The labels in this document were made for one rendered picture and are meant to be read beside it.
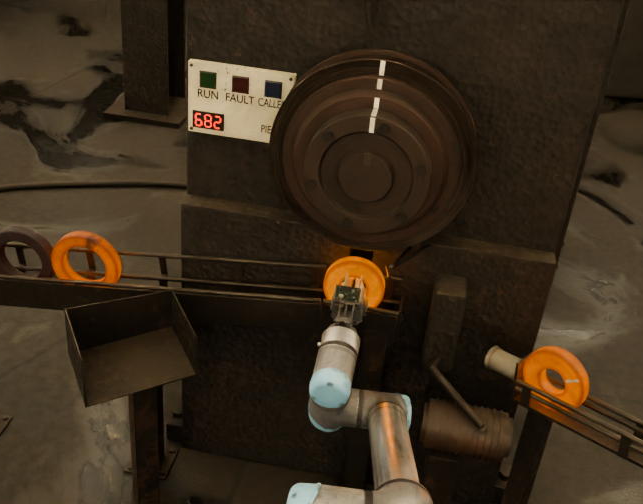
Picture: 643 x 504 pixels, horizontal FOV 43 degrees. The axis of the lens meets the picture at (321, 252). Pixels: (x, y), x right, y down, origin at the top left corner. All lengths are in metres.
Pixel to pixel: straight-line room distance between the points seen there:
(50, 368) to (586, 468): 1.82
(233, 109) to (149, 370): 0.66
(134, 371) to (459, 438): 0.80
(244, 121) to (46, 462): 1.24
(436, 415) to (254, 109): 0.87
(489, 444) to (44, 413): 1.45
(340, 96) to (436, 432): 0.85
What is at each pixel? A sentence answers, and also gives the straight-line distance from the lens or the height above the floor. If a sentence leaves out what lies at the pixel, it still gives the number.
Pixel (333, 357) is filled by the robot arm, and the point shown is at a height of 0.75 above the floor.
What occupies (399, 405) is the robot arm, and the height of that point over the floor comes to 0.64.
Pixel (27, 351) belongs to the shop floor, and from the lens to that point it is 3.09.
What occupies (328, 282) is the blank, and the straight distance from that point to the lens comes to 2.06.
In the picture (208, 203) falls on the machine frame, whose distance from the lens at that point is 2.14.
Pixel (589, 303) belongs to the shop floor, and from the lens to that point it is 3.65.
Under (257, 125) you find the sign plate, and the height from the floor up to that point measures 1.10.
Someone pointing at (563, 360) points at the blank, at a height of 0.78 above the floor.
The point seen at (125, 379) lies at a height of 0.60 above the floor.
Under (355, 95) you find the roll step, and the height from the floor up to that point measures 1.28.
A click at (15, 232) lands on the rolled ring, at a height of 0.75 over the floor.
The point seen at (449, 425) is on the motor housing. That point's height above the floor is 0.52.
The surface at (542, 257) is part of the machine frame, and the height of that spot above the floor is 0.87.
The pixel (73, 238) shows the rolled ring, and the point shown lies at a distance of 2.22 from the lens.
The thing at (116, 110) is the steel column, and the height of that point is 0.03.
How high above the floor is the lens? 1.89
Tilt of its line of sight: 31 degrees down
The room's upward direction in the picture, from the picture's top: 6 degrees clockwise
